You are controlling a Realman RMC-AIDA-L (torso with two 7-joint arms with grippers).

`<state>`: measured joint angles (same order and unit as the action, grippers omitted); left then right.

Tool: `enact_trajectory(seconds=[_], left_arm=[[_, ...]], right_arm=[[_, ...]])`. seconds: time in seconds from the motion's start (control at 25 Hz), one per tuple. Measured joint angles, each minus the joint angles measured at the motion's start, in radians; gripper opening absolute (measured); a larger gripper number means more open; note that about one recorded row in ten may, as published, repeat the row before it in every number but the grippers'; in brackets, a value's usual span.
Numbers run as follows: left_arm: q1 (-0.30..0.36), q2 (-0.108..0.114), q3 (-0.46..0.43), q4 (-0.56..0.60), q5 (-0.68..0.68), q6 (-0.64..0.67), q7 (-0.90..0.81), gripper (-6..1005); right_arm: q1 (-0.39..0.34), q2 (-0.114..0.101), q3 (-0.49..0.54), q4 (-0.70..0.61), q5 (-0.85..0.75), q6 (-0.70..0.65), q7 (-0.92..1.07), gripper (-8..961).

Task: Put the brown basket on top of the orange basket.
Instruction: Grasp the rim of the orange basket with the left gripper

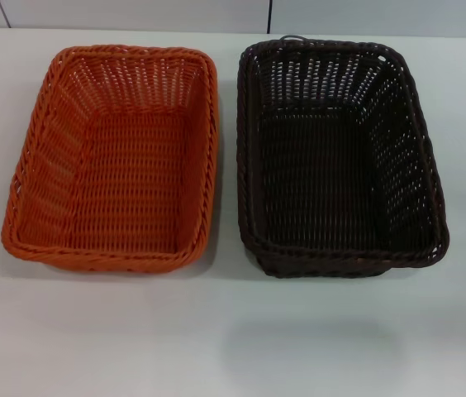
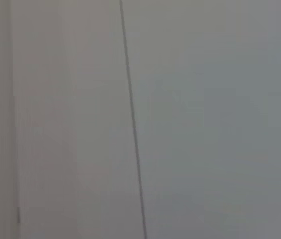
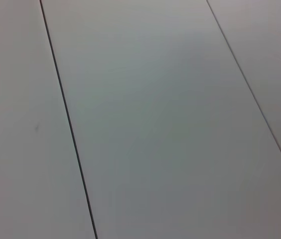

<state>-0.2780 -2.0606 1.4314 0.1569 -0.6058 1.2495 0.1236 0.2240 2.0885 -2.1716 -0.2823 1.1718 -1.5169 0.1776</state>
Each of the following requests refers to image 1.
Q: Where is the dark brown woven basket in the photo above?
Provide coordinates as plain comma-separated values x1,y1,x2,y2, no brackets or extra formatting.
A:
235,36,451,279

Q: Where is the orange woven plastic basket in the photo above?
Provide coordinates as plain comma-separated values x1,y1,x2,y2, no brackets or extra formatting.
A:
0,44,221,274

